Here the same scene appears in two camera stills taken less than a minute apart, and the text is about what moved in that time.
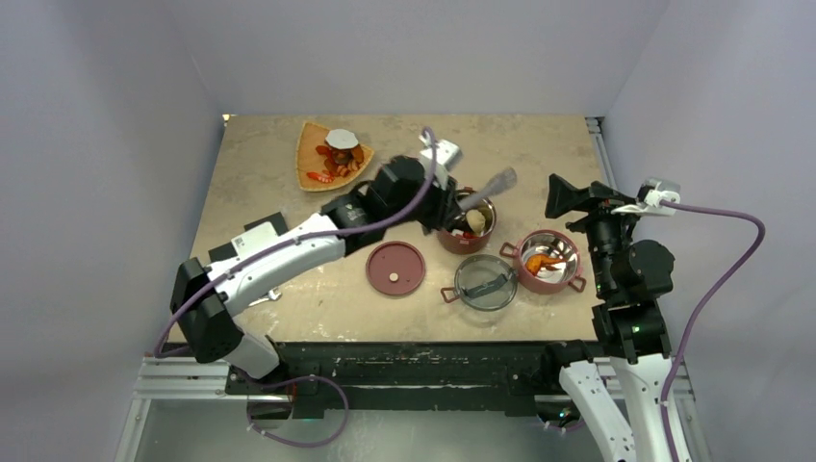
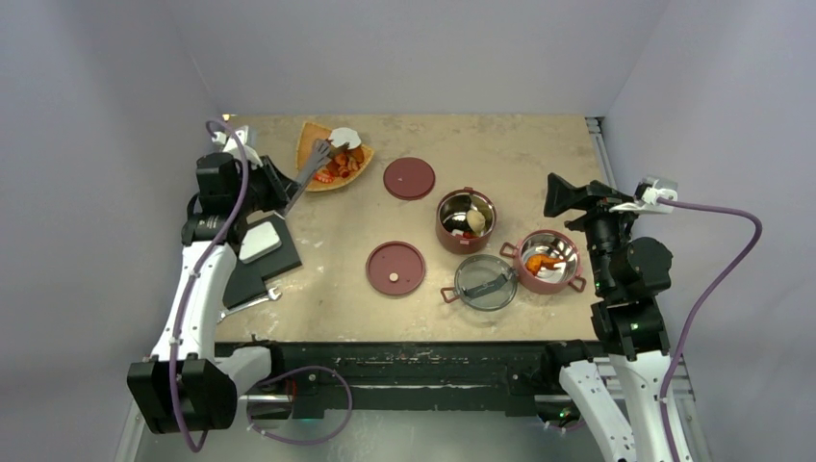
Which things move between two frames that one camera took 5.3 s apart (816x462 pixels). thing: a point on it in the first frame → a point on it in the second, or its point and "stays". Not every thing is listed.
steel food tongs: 499,181 → 320,156
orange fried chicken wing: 534,263 stays
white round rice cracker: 342,139 stays
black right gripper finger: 564,198 stays
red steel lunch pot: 547,281 stays
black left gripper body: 432,213 → 254,198
